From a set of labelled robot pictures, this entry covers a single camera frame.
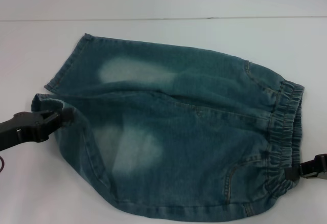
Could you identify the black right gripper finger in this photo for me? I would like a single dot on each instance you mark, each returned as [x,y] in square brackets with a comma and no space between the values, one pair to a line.
[310,176]
[313,163]

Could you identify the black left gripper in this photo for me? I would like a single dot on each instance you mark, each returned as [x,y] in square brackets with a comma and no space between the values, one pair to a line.
[20,129]

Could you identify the blue denim shorts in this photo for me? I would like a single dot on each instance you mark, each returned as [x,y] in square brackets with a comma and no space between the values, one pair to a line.
[184,121]

